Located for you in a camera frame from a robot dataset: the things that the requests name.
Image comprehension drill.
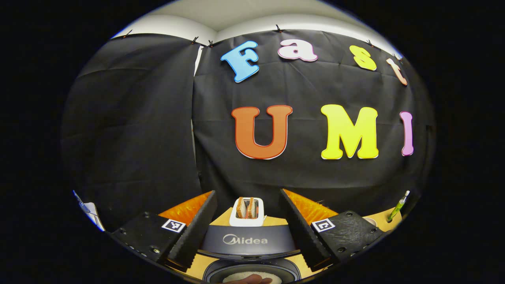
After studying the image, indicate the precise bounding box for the black silver rice cooker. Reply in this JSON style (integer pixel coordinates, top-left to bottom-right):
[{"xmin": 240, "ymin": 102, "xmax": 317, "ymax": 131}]
[{"xmin": 199, "ymin": 224, "xmax": 302, "ymax": 284}]

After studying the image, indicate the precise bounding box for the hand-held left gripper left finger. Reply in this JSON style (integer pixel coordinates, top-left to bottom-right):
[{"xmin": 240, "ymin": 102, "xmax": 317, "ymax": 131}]
[{"xmin": 110, "ymin": 190, "xmax": 218, "ymax": 273}]

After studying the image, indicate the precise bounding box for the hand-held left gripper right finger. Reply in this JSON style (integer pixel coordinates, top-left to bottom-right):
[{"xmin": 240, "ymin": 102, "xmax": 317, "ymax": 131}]
[{"xmin": 279, "ymin": 189, "xmax": 385, "ymax": 273}]

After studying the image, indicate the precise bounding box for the white rice portion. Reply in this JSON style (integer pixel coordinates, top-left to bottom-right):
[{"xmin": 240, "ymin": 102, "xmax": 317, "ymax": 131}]
[{"xmin": 223, "ymin": 271, "xmax": 282, "ymax": 284}]

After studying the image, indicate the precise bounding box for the green label drink bottle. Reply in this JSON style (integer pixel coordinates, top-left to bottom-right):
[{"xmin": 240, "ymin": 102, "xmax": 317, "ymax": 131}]
[{"xmin": 387, "ymin": 191, "xmax": 411, "ymax": 222}]

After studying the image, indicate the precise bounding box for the black backdrop cloth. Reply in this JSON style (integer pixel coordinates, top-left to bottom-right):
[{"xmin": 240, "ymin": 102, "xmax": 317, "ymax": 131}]
[{"xmin": 61, "ymin": 30, "xmax": 436, "ymax": 231}]

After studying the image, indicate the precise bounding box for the white toaster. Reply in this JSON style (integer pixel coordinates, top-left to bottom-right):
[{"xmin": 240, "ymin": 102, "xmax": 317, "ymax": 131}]
[{"xmin": 229, "ymin": 197, "xmax": 267, "ymax": 227}]

